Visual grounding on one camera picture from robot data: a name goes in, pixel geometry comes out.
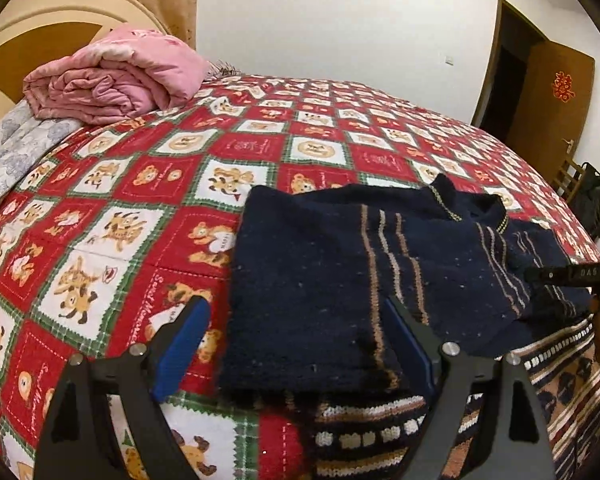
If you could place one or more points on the grey floral pillow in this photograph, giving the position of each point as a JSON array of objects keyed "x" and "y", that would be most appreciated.
[{"x": 24, "y": 141}]

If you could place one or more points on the pink folded quilt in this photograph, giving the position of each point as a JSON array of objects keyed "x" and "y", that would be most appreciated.
[{"x": 126, "y": 74}]

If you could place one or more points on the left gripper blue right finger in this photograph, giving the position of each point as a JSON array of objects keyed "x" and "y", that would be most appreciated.
[{"x": 416, "y": 348}]

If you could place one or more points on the wooden chair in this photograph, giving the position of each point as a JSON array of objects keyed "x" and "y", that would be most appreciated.
[{"x": 568, "y": 179}]

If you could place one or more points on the red double happiness decal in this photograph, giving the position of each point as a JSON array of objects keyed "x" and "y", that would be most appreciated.
[{"x": 562, "y": 87}]

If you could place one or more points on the red checkered bear bedspread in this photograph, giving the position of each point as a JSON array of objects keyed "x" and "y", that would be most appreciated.
[{"x": 105, "y": 236}]

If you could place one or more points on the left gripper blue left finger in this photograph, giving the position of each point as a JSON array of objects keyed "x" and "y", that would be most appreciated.
[{"x": 173, "y": 347}]

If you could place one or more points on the brown wooden door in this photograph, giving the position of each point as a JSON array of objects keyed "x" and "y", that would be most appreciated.
[{"x": 545, "y": 130}]

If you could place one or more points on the dark door frame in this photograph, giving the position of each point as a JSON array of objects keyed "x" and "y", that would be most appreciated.
[{"x": 514, "y": 37}]

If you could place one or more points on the navy patterned knit sweater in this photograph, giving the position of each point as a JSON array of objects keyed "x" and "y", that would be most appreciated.
[{"x": 308, "y": 276}]

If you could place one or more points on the cream round wooden headboard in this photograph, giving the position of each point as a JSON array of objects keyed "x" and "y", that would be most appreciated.
[{"x": 34, "y": 32}]

